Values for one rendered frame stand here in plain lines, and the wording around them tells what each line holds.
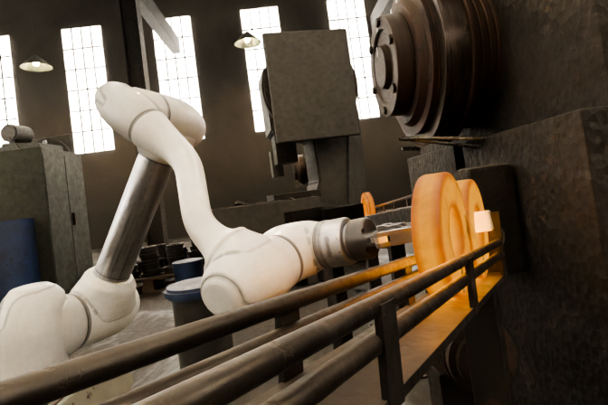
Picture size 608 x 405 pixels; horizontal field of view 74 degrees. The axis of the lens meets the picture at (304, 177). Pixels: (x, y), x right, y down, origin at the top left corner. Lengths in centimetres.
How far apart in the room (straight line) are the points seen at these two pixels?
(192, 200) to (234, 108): 1070
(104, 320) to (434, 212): 106
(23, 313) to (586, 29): 133
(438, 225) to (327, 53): 358
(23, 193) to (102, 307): 309
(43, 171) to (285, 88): 227
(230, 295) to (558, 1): 79
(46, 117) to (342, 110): 1022
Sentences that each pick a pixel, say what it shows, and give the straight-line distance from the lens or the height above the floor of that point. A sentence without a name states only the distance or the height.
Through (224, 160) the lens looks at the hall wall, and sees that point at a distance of 1128.
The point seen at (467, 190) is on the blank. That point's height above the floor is 77.
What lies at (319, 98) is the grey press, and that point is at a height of 163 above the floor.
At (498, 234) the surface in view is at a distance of 76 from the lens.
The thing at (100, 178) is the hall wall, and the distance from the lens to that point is 1219.
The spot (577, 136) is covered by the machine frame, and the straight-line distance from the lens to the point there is 83.
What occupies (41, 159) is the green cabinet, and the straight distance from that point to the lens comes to 427.
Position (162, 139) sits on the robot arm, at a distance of 96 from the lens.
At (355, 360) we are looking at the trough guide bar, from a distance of 22.
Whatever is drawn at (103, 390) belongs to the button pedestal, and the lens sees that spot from 58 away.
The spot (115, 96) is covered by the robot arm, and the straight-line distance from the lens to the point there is 106.
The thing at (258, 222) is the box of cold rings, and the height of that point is 58.
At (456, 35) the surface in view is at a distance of 105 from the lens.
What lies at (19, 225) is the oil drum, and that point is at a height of 83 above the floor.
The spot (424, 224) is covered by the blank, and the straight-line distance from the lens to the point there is 47.
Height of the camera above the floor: 80
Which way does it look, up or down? 2 degrees up
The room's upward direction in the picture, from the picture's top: 8 degrees counter-clockwise
